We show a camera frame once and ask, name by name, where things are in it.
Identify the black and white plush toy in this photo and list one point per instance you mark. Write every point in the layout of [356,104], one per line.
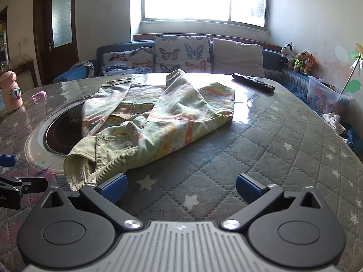
[287,52]

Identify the blue and grey cloth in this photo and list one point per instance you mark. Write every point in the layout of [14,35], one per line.
[71,73]

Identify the plain grey cushion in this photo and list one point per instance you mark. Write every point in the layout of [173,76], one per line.
[238,56]

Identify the white cloth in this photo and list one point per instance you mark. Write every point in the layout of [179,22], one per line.
[334,121]

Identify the long butterfly print cushion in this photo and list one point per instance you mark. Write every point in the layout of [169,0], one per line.
[127,62]

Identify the brown bear plush toy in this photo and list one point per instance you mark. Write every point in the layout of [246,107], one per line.
[301,61]

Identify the wooden side cabinet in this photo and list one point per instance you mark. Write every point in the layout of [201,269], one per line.
[25,73]

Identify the black round cooktop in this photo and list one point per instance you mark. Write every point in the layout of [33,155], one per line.
[59,130]

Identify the small pink toy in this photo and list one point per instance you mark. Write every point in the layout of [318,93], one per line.
[39,96]

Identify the clear plastic storage box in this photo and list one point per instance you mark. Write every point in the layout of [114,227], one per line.
[326,96]

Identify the paper pinwheel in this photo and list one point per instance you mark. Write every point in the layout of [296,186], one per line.
[356,59]

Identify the dark wooden door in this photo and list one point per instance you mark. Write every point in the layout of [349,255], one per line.
[42,48]

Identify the yellow printed child's jacket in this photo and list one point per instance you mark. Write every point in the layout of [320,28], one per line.
[170,113]

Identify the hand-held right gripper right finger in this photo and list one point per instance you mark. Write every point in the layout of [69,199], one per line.
[248,188]

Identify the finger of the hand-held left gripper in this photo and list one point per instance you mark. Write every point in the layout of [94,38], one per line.
[17,187]
[7,161]

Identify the square butterfly print cushion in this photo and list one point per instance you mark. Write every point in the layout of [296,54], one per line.
[175,52]

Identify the pink bottle with cartoon eyes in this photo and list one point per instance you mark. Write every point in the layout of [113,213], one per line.
[11,93]

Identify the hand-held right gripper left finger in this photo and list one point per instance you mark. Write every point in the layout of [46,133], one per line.
[115,188]

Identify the orange fox plush toy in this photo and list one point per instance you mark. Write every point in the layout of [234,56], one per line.
[309,65]

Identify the shelf with bottles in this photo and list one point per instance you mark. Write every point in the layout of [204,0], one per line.
[2,42]

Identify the blue sofa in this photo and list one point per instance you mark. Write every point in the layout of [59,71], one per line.
[124,45]

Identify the black remote control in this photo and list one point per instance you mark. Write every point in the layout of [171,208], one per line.
[252,82]

